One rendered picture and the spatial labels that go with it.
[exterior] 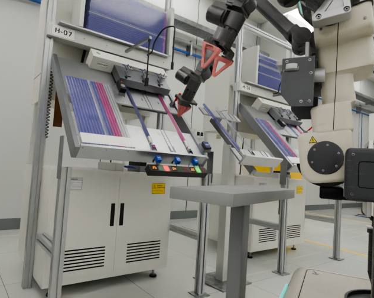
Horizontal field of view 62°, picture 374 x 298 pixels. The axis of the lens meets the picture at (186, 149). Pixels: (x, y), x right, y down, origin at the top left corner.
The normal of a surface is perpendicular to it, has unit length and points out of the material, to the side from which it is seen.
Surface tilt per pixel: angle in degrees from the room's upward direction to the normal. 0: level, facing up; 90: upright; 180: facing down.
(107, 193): 90
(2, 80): 90
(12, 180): 90
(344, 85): 90
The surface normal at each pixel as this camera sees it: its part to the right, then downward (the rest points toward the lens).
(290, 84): -0.43, -0.07
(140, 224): 0.61, 0.00
